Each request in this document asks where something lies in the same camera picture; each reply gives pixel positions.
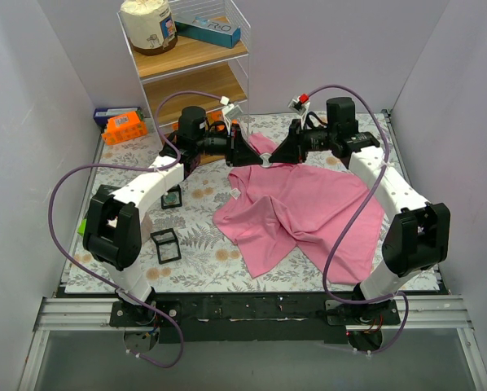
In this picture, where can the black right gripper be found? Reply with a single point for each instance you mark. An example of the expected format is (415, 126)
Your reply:
(299, 144)

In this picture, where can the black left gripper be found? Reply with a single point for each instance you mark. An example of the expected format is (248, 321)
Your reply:
(232, 147)

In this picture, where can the pink t-shirt garment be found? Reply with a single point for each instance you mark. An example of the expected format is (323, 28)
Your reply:
(285, 206)

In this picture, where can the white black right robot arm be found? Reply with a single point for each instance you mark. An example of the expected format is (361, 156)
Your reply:
(418, 236)

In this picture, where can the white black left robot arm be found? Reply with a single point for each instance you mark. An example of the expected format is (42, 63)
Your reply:
(113, 233)

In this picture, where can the orange packet on shelf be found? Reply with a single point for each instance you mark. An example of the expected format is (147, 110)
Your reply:
(216, 116)

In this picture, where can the black display case far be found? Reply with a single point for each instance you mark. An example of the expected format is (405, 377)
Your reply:
(176, 189)

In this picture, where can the black display case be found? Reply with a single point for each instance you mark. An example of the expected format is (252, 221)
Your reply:
(167, 246)
(176, 189)

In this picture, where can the floral patterned table mat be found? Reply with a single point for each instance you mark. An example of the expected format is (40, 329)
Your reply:
(210, 262)

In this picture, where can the orange box beside shelf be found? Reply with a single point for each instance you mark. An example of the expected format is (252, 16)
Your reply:
(124, 127)

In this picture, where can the black display case near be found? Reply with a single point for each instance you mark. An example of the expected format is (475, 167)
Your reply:
(167, 246)

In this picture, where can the pink toilet paper roll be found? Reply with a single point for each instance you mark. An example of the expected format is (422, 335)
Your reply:
(146, 228)

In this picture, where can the teal rectangular box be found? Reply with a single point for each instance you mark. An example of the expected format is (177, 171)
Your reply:
(214, 32)

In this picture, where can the dark blue flat box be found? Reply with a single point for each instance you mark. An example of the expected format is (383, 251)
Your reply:
(102, 115)

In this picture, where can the wrapped toilet paper roll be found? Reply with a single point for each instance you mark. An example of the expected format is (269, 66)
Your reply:
(149, 26)

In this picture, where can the green small box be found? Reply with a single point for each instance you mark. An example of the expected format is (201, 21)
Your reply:
(82, 227)

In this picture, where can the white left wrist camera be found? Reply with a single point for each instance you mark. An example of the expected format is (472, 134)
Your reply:
(231, 112)

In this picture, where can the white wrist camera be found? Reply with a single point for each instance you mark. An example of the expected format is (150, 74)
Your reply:
(300, 105)
(231, 112)

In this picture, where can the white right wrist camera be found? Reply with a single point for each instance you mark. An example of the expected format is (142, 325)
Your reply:
(300, 105)

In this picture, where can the white wire wooden shelf rack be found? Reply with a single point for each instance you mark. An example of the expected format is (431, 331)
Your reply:
(195, 65)

